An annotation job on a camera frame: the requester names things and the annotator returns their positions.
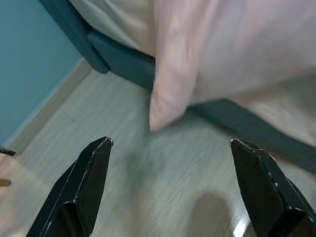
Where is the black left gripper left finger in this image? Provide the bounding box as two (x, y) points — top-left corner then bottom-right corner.
(26, 136), (114, 237)

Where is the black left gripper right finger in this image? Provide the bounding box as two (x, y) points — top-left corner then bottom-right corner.
(230, 138), (316, 237)

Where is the black furniture foot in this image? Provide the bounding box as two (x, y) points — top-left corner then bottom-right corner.
(0, 147), (16, 157)

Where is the cream mattress sheet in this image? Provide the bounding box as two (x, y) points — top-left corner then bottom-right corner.
(69, 0), (316, 147)

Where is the teal upholstered bed frame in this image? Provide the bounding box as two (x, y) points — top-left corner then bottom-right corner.
(39, 0), (316, 173)

